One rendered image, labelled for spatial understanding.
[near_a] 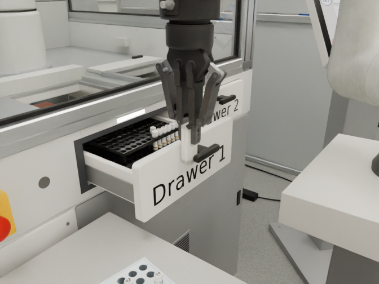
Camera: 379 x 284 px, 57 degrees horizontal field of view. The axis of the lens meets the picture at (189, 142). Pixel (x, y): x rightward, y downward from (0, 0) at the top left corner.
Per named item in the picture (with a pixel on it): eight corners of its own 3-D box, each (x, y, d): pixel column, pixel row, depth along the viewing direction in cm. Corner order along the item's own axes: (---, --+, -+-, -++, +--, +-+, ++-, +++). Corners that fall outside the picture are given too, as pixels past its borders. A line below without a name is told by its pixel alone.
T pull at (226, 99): (236, 99, 98) (236, 94, 97) (221, 105, 92) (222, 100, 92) (225, 97, 100) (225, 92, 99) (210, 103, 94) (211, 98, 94)
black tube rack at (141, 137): (181, 152, 80) (181, 126, 78) (126, 183, 67) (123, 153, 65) (116, 131, 92) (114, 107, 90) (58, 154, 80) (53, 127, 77)
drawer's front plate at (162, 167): (230, 162, 80) (233, 116, 75) (142, 224, 59) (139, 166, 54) (224, 159, 81) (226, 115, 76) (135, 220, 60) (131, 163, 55)
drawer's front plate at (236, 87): (241, 113, 111) (243, 79, 106) (186, 142, 90) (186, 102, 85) (237, 112, 112) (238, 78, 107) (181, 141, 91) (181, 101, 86)
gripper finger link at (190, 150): (194, 120, 61) (198, 121, 61) (194, 156, 64) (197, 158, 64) (184, 125, 59) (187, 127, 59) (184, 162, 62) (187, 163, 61)
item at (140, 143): (181, 129, 78) (181, 126, 78) (123, 156, 65) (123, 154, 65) (175, 127, 79) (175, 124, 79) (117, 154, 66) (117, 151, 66)
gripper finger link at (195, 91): (198, 57, 57) (206, 58, 56) (199, 122, 61) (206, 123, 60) (184, 61, 54) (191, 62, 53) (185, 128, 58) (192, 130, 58)
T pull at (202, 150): (220, 150, 67) (220, 143, 66) (197, 164, 61) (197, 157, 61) (205, 145, 69) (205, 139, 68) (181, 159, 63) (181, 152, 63)
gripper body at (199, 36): (152, 21, 53) (154, 80, 57) (197, 24, 48) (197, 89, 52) (183, 18, 58) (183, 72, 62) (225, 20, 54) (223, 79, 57)
